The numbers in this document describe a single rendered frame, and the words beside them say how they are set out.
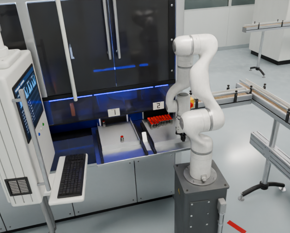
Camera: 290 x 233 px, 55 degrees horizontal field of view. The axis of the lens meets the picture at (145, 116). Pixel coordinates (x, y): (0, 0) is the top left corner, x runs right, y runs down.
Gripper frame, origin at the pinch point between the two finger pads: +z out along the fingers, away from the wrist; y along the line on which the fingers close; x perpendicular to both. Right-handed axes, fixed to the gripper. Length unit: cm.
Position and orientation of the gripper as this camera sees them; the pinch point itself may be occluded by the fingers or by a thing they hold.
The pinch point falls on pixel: (183, 137)
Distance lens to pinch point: 187.9
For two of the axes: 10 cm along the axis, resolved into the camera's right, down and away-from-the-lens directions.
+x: 2.4, 4.2, -8.7
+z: 0.5, 8.9, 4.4
